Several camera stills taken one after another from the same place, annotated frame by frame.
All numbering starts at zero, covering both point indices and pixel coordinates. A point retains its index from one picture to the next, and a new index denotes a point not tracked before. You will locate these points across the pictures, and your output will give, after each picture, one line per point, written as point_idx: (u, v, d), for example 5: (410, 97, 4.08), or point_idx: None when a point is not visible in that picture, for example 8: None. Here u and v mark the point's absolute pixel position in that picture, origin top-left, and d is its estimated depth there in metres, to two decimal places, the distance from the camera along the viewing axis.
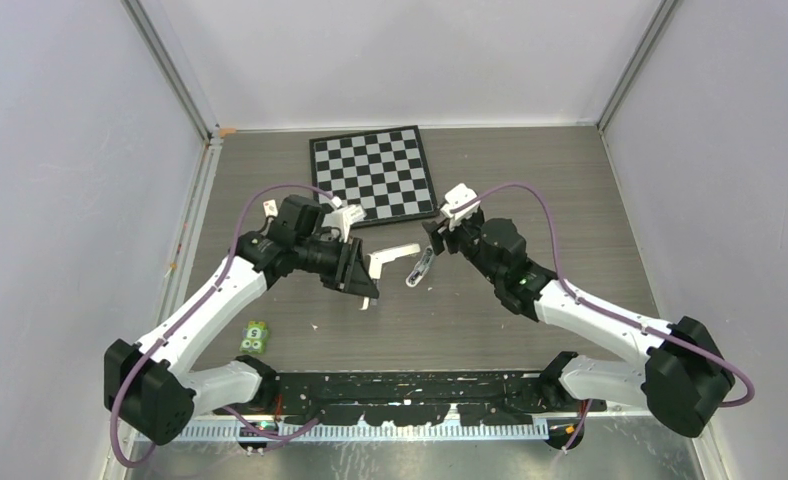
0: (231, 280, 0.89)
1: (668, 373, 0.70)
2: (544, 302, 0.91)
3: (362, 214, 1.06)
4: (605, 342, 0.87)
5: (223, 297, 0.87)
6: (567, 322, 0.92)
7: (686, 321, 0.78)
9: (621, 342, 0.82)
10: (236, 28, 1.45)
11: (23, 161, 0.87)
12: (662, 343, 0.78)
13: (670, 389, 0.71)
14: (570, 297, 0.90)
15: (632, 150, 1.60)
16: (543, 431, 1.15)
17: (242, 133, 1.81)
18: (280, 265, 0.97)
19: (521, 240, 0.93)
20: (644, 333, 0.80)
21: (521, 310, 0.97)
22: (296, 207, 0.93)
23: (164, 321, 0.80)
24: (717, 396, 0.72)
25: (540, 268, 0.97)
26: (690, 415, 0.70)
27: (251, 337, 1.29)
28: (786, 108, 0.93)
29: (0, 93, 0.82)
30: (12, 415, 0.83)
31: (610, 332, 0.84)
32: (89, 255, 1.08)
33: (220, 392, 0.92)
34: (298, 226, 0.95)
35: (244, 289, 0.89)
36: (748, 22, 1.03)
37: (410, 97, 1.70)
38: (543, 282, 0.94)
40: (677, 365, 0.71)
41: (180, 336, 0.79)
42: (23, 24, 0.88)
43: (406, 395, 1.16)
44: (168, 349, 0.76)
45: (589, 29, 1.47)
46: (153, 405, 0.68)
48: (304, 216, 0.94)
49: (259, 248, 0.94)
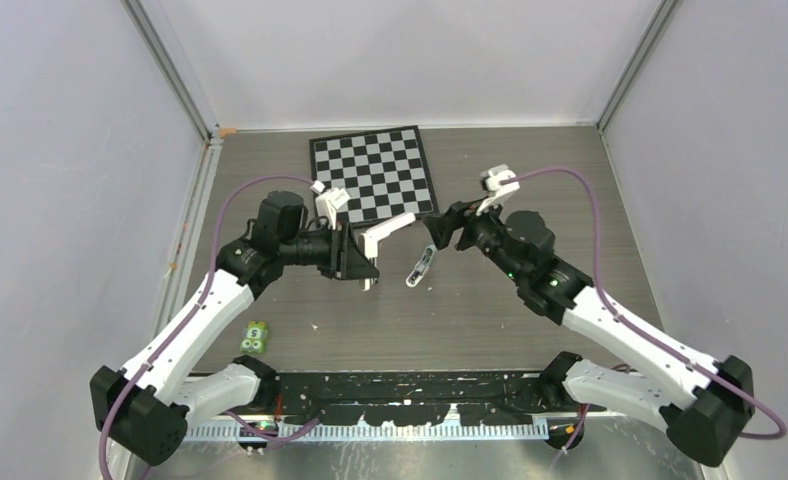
0: (215, 295, 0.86)
1: (712, 416, 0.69)
2: (577, 313, 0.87)
3: (347, 197, 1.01)
4: (638, 364, 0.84)
5: (208, 314, 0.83)
6: (595, 336, 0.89)
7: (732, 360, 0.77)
9: (659, 373, 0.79)
10: (236, 27, 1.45)
11: (23, 161, 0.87)
12: (708, 381, 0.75)
13: (699, 426, 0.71)
14: (609, 312, 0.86)
15: (632, 150, 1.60)
16: (543, 431, 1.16)
17: (241, 133, 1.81)
18: (267, 274, 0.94)
19: (550, 234, 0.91)
20: (689, 368, 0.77)
21: (547, 312, 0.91)
22: (275, 210, 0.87)
23: (149, 344, 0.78)
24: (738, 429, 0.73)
25: (570, 269, 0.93)
26: (713, 451, 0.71)
27: (251, 338, 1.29)
28: (786, 109, 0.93)
29: (0, 93, 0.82)
30: (12, 417, 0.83)
31: (648, 359, 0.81)
32: (90, 255, 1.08)
33: (219, 400, 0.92)
34: (280, 229, 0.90)
35: (229, 303, 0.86)
36: (748, 22, 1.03)
37: (411, 97, 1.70)
38: (575, 284, 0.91)
40: (718, 407, 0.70)
41: (165, 359, 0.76)
42: (23, 24, 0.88)
43: (406, 395, 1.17)
44: (154, 373, 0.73)
45: (589, 28, 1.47)
46: (143, 431, 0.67)
48: (284, 218, 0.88)
49: (242, 259, 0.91)
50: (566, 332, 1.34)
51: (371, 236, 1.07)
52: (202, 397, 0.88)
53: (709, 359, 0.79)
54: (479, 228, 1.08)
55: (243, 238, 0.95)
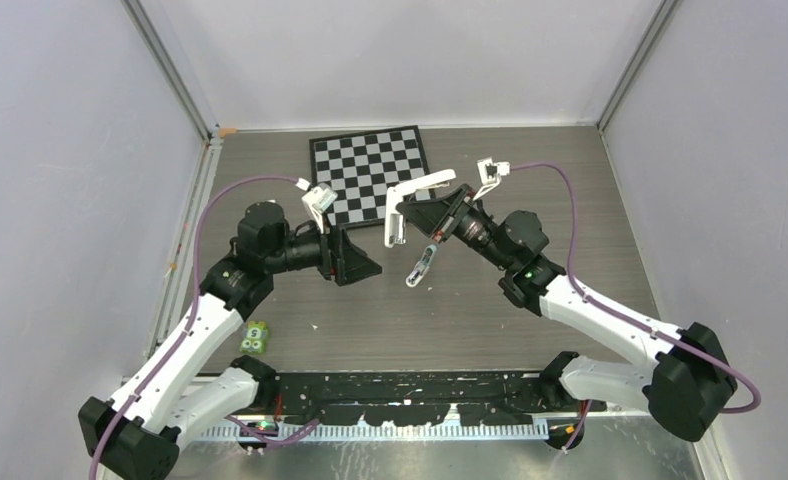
0: (202, 321, 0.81)
1: (677, 380, 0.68)
2: (550, 298, 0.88)
3: (332, 194, 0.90)
4: (609, 342, 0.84)
5: (195, 341, 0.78)
6: (568, 319, 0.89)
7: (697, 326, 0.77)
9: (628, 346, 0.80)
10: (236, 26, 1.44)
11: (25, 162, 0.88)
12: (671, 348, 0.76)
13: (672, 395, 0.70)
14: (578, 294, 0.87)
15: (632, 150, 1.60)
16: (543, 431, 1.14)
17: (242, 133, 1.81)
18: (257, 294, 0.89)
19: (545, 238, 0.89)
20: (653, 337, 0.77)
21: (524, 303, 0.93)
22: (252, 231, 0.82)
23: (137, 373, 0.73)
24: (720, 404, 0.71)
25: (548, 262, 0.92)
26: (692, 420, 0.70)
27: (251, 337, 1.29)
28: (785, 109, 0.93)
29: (0, 94, 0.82)
30: (12, 418, 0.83)
31: (615, 333, 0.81)
32: (90, 255, 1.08)
33: (217, 409, 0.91)
34: (263, 247, 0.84)
35: (217, 330, 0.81)
36: (748, 22, 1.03)
37: (411, 97, 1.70)
38: (550, 275, 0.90)
40: (686, 372, 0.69)
41: (152, 389, 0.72)
42: (24, 26, 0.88)
43: (406, 395, 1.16)
44: (143, 403, 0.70)
45: (589, 29, 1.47)
46: (132, 461, 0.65)
48: (263, 235, 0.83)
49: (230, 282, 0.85)
50: (567, 332, 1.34)
51: (397, 192, 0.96)
52: (195, 415, 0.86)
53: (674, 326, 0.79)
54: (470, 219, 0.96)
55: (226, 256, 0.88)
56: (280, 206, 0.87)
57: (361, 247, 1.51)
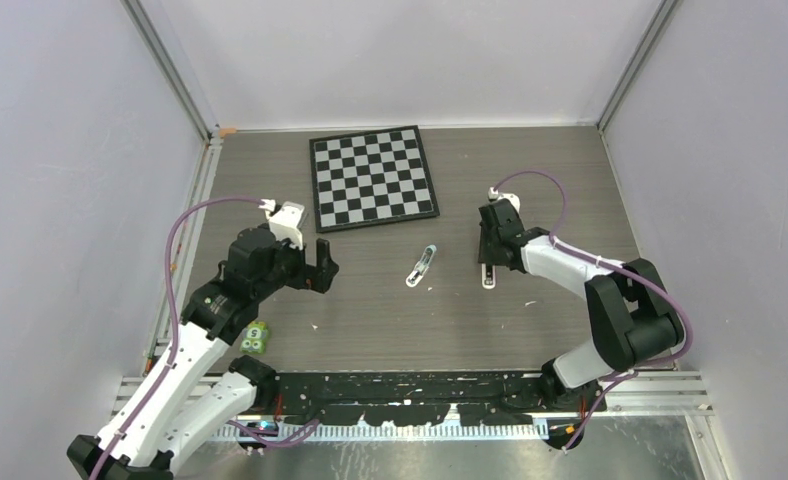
0: (185, 352, 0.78)
1: (603, 292, 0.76)
2: (527, 248, 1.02)
3: (301, 210, 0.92)
4: (571, 282, 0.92)
5: (178, 373, 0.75)
6: (545, 269, 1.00)
7: (641, 260, 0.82)
9: (578, 276, 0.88)
10: (237, 27, 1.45)
11: (24, 162, 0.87)
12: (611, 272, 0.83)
13: (600, 309, 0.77)
14: (551, 245, 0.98)
15: (631, 149, 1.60)
16: (543, 431, 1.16)
17: (242, 133, 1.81)
18: (241, 319, 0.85)
19: (506, 200, 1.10)
20: (598, 265, 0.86)
21: (514, 261, 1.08)
22: (244, 255, 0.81)
23: (122, 410, 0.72)
24: (654, 336, 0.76)
25: (535, 228, 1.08)
26: (620, 342, 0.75)
27: (251, 338, 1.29)
28: (786, 108, 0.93)
29: (1, 95, 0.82)
30: (11, 419, 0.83)
31: (568, 266, 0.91)
32: (90, 255, 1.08)
33: (212, 424, 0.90)
34: (253, 271, 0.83)
35: (200, 361, 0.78)
36: (749, 22, 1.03)
37: (411, 97, 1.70)
38: (534, 236, 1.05)
40: (613, 288, 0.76)
41: (138, 426, 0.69)
42: (24, 27, 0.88)
43: (406, 395, 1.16)
44: (127, 441, 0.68)
45: (589, 28, 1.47)
46: None
48: (257, 258, 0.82)
49: (212, 308, 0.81)
50: (567, 332, 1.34)
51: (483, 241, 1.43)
52: (190, 434, 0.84)
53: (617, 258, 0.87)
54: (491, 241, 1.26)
55: (211, 283, 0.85)
56: (270, 231, 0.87)
57: (361, 246, 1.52)
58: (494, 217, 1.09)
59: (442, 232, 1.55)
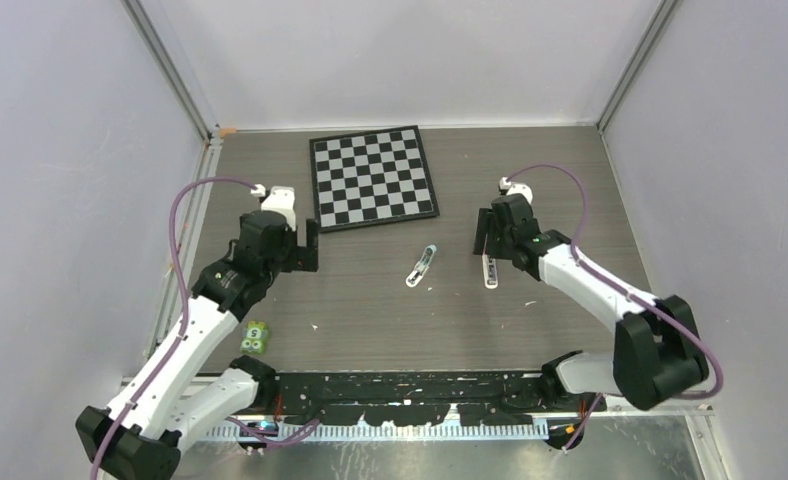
0: (195, 325, 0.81)
1: (634, 334, 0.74)
2: (547, 260, 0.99)
3: (292, 193, 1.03)
4: (593, 306, 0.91)
5: (190, 344, 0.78)
6: (562, 283, 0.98)
7: (675, 298, 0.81)
9: (604, 305, 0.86)
10: (237, 27, 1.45)
11: (24, 161, 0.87)
12: (643, 310, 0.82)
13: (629, 349, 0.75)
14: (572, 259, 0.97)
15: (632, 150, 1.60)
16: (543, 431, 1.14)
17: (242, 133, 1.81)
18: (249, 295, 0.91)
19: (523, 199, 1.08)
20: (628, 299, 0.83)
21: (528, 267, 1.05)
22: (257, 230, 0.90)
23: (132, 381, 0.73)
24: (681, 378, 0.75)
25: (555, 234, 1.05)
26: (645, 383, 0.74)
27: (251, 337, 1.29)
28: (786, 108, 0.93)
29: (1, 94, 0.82)
30: (10, 419, 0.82)
31: (596, 294, 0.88)
32: (90, 254, 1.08)
33: (216, 413, 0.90)
34: (264, 248, 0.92)
35: (211, 333, 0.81)
36: (749, 23, 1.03)
37: (411, 97, 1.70)
38: (554, 244, 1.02)
40: (644, 329, 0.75)
41: (149, 396, 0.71)
42: (23, 26, 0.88)
43: (406, 395, 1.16)
44: (139, 411, 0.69)
45: (589, 28, 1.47)
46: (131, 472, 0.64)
48: (268, 235, 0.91)
49: (223, 282, 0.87)
50: (567, 332, 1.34)
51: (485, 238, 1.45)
52: (196, 418, 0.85)
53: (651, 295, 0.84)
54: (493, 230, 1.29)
55: (220, 263, 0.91)
56: (277, 213, 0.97)
57: (361, 246, 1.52)
58: (511, 215, 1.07)
59: (442, 232, 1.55)
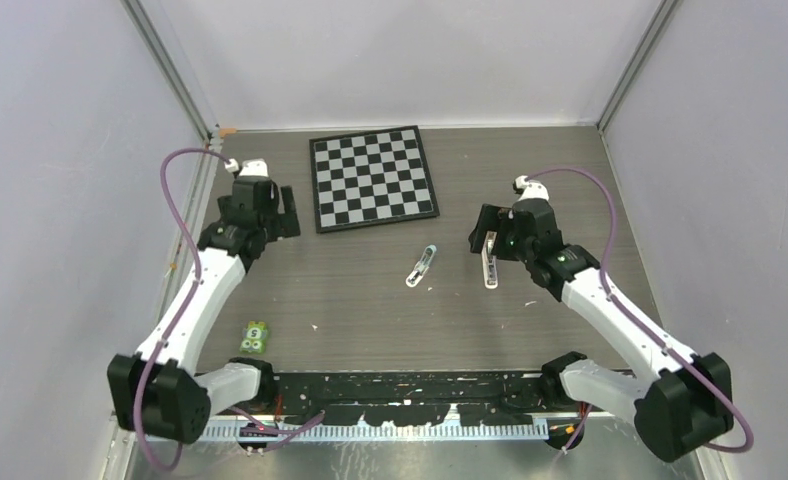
0: (209, 270, 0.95)
1: (671, 397, 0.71)
2: (574, 286, 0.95)
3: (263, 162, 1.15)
4: (622, 348, 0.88)
5: (208, 289, 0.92)
6: (588, 311, 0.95)
7: (713, 357, 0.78)
9: (636, 353, 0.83)
10: (237, 26, 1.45)
11: (23, 161, 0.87)
12: (678, 367, 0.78)
13: (661, 409, 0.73)
14: (604, 291, 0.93)
15: (632, 150, 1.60)
16: (543, 431, 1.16)
17: (242, 133, 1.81)
18: (250, 246, 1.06)
19: (551, 211, 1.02)
20: (664, 352, 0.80)
21: (550, 285, 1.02)
22: (248, 188, 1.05)
23: (158, 326, 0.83)
24: (706, 434, 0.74)
25: (582, 253, 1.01)
26: (672, 442, 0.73)
27: (251, 338, 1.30)
28: (786, 106, 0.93)
29: (0, 93, 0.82)
30: (10, 418, 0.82)
31: (629, 340, 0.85)
32: (89, 254, 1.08)
33: (231, 388, 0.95)
34: (256, 203, 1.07)
35: (224, 275, 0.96)
36: (748, 22, 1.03)
37: (411, 97, 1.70)
38: (581, 266, 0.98)
40: (682, 392, 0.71)
41: (178, 334, 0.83)
42: (23, 25, 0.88)
43: (406, 395, 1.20)
44: (171, 347, 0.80)
45: (589, 28, 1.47)
46: (171, 406, 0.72)
48: (258, 190, 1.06)
49: (225, 235, 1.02)
50: (568, 332, 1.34)
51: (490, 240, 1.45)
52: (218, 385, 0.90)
53: (689, 350, 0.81)
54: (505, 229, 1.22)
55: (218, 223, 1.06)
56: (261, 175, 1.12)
57: (361, 246, 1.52)
58: (536, 228, 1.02)
59: (442, 232, 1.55)
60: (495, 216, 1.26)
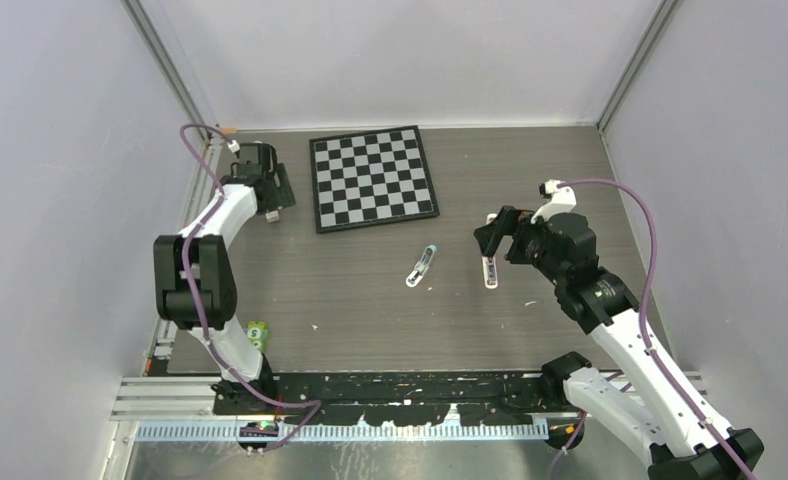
0: (231, 193, 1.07)
1: (702, 474, 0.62)
2: (612, 332, 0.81)
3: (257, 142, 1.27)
4: (653, 409, 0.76)
5: (233, 200, 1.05)
6: (619, 359, 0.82)
7: (751, 432, 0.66)
9: (668, 418, 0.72)
10: (237, 26, 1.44)
11: (24, 162, 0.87)
12: (715, 444, 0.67)
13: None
14: (642, 342, 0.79)
15: (632, 150, 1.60)
16: (543, 431, 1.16)
17: (241, 133, 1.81)
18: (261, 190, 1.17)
19: (592, 235, 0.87)
20: (702, 425, 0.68)
21: (580, 318, 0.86)
22: (253, 147, 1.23)
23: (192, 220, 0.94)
24: None
25: (623, 286, 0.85)
26: None
27: (251, 337, 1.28)
28: (786, 107, 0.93)
29: (0, 95, 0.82)
30: (10, 418, 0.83)
31: (662, 401, 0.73)
32: (90, 254, 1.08)
33: (239, 345, 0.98)
34: (262, 160, 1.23)
35: (244, 196, 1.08)
36: (748, 23, 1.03)
37: (412, 97, 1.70)
38: (618, 302, 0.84)
40: (713, 469, 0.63)
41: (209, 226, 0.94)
42: (24, 27, 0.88)
43: (406, 395, 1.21)
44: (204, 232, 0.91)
45: (589, 28, 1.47)
46: (216, 268, 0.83)
48: (263, 149, 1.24)
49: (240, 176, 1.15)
50: (568, 332, 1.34)
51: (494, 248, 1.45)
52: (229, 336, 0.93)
53: (726, 424, 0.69)
54: (532, 237, 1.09)
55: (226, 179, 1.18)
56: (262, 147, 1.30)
57: (362, 246, 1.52)
58: (573, 251, 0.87)
59: (442, 232, 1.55)
60: (514, 220, 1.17)
